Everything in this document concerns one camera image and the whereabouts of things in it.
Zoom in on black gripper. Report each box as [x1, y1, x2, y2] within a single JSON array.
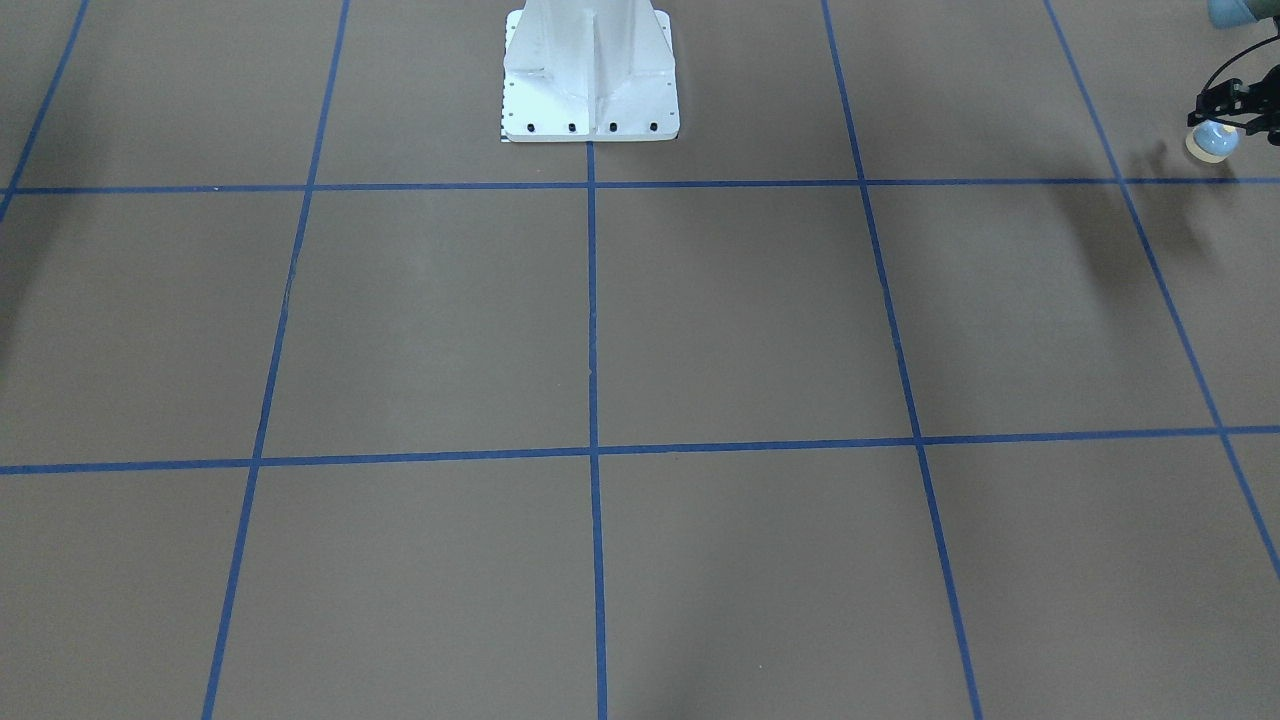
[[1187, 68, 1279, 146]]

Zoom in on white camera stand pedestal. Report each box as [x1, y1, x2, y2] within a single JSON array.
[[500, 1, 681, 143]]

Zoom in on black camera cable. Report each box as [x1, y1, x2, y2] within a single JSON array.
[[1201, 35, 1280, 96]]

